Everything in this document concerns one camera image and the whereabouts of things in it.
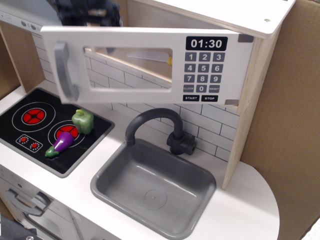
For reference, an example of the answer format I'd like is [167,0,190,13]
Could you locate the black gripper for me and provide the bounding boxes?
[53,0,124,27]

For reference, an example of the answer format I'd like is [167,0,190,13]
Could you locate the white toy microwave door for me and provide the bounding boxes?
[41,26,252,105]

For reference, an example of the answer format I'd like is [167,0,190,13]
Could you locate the wooden toy microwave cabinet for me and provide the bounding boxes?
[120,0,294,189]

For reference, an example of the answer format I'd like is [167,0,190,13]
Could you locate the grey toy range hood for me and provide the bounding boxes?
[0,0,62,35]

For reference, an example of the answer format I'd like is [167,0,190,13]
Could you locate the green toy bell pepper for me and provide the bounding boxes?
[71,108,94,135]

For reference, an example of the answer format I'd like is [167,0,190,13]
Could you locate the black toy stovetop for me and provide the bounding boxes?
[0,88,115,178]

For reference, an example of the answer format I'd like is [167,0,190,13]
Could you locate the purple toy eggplant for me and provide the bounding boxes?
[45,132,74,158]

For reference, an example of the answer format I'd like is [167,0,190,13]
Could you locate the dark grey toy faucet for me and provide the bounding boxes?
[124,107,197,156]

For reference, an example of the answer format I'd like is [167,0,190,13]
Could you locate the grey toy sink basin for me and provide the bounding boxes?
[90,139,216,240]

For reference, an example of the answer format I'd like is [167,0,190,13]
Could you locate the grey toy oven door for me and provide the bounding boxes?
[0,166,80,240]

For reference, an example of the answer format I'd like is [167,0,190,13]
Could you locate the brown cardboard panel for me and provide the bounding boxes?
[241,0,320,240]

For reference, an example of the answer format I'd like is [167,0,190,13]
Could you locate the yellow handled toy knife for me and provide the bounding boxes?
[127,51,173,66]

